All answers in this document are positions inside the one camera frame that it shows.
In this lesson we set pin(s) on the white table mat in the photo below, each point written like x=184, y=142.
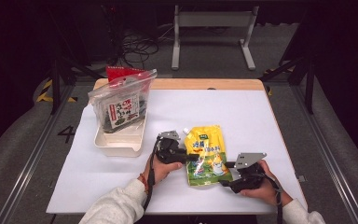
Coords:
x=199, y=109

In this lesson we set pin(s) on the white metal stand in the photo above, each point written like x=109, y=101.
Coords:
x=214, y=18

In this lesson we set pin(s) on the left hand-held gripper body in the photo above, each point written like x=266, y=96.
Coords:
x=169, y=149

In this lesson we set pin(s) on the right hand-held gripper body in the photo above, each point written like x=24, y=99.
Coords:
x=248, y=175

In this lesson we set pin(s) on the black metal frame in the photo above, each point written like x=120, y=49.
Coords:
x=59, y=71
x=304, y=71

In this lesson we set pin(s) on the yellow spouted seasoning pouch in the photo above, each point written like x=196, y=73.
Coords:
x=206, y=152

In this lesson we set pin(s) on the person's left hand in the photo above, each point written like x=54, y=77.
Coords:
x=163, y=171

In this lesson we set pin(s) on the clear bag of dried seaweed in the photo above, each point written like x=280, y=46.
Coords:
x=122, y=105

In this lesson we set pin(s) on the red spouted sauce pouch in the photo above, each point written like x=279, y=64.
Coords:
x=119, y=73

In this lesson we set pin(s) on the cream plastic bin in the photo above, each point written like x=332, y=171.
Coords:
x=121, y=143

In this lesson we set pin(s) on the person's right hand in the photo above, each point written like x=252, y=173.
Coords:
x=267, y=189

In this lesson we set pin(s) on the yellow and black floor tape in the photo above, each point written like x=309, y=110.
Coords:
x=45, y=91

